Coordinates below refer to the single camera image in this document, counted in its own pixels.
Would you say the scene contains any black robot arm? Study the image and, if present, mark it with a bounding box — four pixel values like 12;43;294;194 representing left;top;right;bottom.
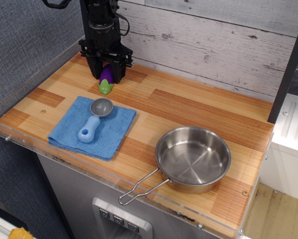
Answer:
79;0;133;84

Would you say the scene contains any stainless steel pot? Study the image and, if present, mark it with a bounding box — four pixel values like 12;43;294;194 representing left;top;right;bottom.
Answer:
118;126;231;206

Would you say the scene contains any silver control panel with buttons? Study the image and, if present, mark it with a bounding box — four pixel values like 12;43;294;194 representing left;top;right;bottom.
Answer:
92;197;153;239

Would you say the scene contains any purple toy eggplant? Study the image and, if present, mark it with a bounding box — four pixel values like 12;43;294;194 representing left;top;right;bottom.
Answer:
98;64;114;95

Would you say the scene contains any black left frame post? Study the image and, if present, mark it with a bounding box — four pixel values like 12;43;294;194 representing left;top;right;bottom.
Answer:
79;0;104;60

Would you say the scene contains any blue folded cloth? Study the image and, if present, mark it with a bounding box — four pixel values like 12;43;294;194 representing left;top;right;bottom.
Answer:
48;96;137;161

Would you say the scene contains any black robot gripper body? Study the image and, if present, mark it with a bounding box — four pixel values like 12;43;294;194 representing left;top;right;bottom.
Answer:
79;21;133;67

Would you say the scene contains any grey cabinet front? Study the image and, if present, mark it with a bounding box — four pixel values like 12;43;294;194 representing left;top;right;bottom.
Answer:
38;155;215;239

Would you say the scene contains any black frame post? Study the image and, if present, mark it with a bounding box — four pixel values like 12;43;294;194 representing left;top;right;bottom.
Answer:
267;36;298;123
79;0;104;60

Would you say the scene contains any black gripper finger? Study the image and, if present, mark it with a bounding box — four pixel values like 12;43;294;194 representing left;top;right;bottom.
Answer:
111;61;126;84
86;54;103;79

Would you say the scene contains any blue grey toy scoop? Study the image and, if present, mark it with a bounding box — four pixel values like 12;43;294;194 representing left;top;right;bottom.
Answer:
77;98;113;143

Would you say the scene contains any yellow tape lump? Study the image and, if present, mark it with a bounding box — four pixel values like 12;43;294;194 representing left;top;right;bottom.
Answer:
8;228;34;239

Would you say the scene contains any black right frame post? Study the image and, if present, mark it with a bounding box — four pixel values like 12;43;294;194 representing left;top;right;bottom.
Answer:
267;36;298;123

